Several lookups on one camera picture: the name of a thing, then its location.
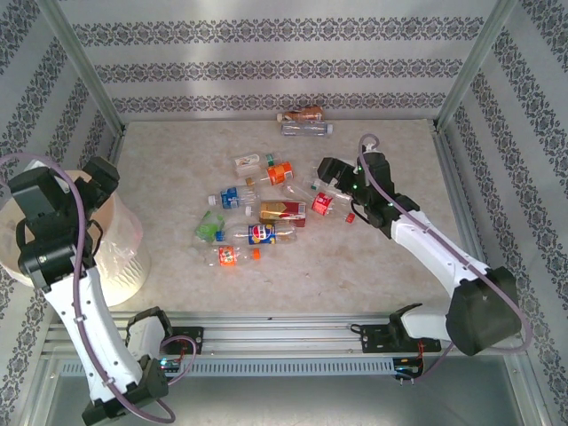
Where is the red label bottle red cap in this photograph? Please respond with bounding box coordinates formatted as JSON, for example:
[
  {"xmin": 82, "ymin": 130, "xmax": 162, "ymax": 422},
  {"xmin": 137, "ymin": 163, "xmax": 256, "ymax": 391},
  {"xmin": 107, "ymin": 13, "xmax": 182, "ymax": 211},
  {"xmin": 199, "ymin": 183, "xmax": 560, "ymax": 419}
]
[{"xmin": 283, "ymin": 184, "xmax": 357, "ymax": 226}]

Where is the clear bottle silver label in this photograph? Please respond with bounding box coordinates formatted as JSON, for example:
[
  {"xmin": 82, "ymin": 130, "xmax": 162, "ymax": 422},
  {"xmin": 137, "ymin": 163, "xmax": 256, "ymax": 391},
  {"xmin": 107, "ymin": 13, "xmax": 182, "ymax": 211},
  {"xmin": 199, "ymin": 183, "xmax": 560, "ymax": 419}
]
[{"xmin": 280, "ymin": 122, "xmax": 335, "ymax": 138}]

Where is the orange label bottle brown cap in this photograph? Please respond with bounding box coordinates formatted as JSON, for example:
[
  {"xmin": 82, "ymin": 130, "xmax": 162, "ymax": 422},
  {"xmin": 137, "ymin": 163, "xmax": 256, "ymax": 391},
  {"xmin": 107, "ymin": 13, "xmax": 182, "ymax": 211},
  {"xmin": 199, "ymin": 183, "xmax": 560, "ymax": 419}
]
[{"xmin": 245, "ymin": 162, "xmax": 295, "ymax": 186}]

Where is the red gold label bottle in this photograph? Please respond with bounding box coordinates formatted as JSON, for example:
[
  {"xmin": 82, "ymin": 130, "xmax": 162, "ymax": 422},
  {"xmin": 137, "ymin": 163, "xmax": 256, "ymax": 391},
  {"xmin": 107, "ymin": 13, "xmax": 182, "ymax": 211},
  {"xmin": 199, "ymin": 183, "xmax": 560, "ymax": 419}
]
[{"xmin": 245, "ymin": 200, "xmax": 308, "ymax": 228}]

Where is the small white label bottle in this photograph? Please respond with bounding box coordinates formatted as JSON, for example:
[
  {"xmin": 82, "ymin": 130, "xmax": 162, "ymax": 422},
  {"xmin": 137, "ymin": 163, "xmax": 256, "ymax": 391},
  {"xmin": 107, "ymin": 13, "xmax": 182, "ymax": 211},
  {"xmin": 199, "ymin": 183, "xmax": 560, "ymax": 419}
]
[{"xmin": 233, "ymin": 153, "xmax": 263, "ymax": 178}]

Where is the blue yellow label bottle blue cap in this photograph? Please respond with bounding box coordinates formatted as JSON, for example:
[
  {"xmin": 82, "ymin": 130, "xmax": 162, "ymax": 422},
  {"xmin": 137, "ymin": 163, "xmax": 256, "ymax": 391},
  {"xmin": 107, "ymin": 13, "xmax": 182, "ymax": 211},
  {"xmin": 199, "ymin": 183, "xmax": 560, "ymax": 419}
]
[{"xmin": 217, "ymin": 220, "xmax": 298, "ymax": 249}]

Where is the blue label bottle white cap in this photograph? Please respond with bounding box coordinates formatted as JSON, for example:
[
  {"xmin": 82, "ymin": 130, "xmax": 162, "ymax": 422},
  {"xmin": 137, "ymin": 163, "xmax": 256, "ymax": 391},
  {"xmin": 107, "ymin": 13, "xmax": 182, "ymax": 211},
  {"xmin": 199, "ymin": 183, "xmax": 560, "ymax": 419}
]
[{"xmin": 208, "ymin": 185, "xmax": 261, "ymax": 209}]

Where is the clear pinkish bin bag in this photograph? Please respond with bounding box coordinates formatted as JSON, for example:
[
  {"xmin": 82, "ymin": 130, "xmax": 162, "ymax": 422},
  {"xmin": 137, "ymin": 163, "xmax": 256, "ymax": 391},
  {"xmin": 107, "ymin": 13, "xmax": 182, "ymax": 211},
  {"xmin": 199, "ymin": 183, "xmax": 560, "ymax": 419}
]
[{"xmin": 91, "ymin": 207, "xmax": 146, "ymax": 267}]

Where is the white plastic bin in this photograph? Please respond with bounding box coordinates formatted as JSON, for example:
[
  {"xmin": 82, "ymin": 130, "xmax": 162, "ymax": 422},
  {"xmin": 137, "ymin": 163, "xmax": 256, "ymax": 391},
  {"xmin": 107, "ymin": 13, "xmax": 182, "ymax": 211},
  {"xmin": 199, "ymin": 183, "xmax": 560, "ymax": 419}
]
[{"xmin": 0, "ymin": 177, "xmax": 153, "ymax": 308}]

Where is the brown tea bottle white cap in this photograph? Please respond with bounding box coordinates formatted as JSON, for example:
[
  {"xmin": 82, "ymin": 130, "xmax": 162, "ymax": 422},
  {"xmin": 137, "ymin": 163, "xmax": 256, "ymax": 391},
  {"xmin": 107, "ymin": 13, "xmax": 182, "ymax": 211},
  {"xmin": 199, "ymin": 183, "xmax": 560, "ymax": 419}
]
[{"xmin": 277, "ymin": 105, "xmax": 324, "ymax": 123}]

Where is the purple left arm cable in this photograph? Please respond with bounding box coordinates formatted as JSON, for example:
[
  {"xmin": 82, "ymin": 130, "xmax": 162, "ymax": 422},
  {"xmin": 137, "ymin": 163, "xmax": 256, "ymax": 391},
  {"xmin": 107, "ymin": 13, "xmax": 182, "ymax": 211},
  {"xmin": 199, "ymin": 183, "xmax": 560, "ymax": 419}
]
[{"xmin": 0, "ymin": 153, "xmax": 199, "ymax": 422}]

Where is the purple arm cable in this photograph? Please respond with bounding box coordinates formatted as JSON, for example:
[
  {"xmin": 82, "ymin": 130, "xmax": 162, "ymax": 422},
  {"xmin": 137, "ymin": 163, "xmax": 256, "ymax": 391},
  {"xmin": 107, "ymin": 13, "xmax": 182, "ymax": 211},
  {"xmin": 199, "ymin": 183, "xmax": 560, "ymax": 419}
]
[
  {"xmin": 358, "ymin": 132, "xmax": 533, "ymax": 385},
  {"xmin": 0, "ymin": 153, "xmax": 199, "ymax": 422}
]

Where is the aluminium side rail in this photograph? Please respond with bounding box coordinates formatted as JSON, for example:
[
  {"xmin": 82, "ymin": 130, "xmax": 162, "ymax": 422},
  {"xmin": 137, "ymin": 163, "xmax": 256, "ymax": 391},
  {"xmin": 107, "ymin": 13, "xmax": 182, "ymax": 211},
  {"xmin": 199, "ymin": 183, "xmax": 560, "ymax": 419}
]
[
  {"xmin": 432, "ymin": 128, "xmax": 492, "ymax": 272},
  {"xmin": 106, "ymin": 126, "xmax": 130, "ymax": 178}
]

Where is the aluminium frame post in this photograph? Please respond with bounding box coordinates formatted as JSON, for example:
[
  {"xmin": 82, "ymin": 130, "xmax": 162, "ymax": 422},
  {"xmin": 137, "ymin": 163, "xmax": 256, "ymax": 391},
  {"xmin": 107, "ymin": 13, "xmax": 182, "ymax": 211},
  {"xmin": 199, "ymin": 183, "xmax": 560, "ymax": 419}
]
[
  {"xmin": 37, "ymin": 0, "xmax": 128, "ymax": 134},
  {"xmin": 433, "ymin": 0, "xmax": 518, "ymax": 132}
]

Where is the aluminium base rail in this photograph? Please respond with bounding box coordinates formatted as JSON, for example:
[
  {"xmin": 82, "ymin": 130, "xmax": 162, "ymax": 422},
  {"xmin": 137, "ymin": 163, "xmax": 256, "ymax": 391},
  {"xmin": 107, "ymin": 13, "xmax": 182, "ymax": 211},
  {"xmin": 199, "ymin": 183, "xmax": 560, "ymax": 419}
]
[{"xmin": 42, "ymin": 312, "xmax": 523, "ymax": 359}]

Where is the grey slotted cable duct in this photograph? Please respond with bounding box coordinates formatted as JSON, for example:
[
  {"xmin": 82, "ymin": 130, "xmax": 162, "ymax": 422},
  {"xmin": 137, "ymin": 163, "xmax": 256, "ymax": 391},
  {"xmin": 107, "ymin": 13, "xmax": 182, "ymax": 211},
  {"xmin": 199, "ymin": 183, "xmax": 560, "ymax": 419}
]
[{"xmin": 59, "ymin": 358, "xmax": 397, "ymax": 378}]

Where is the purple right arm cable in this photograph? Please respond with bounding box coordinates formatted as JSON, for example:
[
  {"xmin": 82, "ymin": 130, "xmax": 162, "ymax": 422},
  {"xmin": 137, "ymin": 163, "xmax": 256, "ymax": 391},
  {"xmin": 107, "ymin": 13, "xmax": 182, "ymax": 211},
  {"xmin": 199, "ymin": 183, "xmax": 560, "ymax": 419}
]
[{"xmin": 358, "ymin": 132, "xmax": 533, "ymax": 385}]

